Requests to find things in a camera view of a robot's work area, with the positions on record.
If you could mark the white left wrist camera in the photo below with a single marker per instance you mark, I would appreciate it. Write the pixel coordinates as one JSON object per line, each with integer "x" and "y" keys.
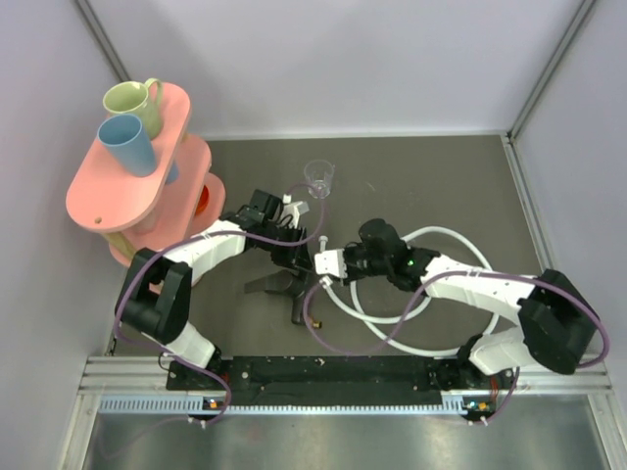
{"x": 292, "y": 211}

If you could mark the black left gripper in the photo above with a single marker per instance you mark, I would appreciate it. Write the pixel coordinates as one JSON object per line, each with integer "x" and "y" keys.
{"x": 296, "y": 258}

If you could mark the clear plastic cup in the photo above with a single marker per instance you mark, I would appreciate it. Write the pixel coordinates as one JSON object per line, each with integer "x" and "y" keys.
{"x": 319, "y": 176}

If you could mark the blue plastic cup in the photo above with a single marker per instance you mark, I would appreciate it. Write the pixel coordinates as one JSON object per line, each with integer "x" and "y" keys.
{"x": 126, "y": 139}

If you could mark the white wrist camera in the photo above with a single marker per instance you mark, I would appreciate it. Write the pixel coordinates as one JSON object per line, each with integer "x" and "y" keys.
{"x": 292, "y": 211}
{"x": 331, "y": 263}

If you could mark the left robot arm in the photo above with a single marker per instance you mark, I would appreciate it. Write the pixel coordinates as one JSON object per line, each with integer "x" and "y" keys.
{"x": 156, "y": 292}

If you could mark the green ceramic mug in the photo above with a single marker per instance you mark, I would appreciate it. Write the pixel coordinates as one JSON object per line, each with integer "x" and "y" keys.
{"x": 142, "y": 99}

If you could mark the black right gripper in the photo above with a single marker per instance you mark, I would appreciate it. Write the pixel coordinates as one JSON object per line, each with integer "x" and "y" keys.
{"x": 348, "y": 253}

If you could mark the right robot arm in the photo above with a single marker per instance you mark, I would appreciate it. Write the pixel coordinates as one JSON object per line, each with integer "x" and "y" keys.
{"x": 551, "y": 324}

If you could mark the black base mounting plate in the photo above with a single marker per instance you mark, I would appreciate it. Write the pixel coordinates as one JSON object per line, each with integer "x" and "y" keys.
{"x": 351, "y": 381}

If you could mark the pink three-tier shelf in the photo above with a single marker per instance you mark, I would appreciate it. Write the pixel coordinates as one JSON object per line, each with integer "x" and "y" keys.
{"x": 155, "y": 211}

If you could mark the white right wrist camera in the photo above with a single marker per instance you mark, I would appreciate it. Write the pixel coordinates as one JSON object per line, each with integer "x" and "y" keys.
{"x": 331, "y": 263}

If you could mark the orange object on shelf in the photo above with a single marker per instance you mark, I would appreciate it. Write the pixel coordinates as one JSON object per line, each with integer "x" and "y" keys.
{"x": 203, "y": 201}

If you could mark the grey slotted cable duct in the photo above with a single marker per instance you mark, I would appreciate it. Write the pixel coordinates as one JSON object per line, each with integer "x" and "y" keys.
{"x": 202, "y": 406}

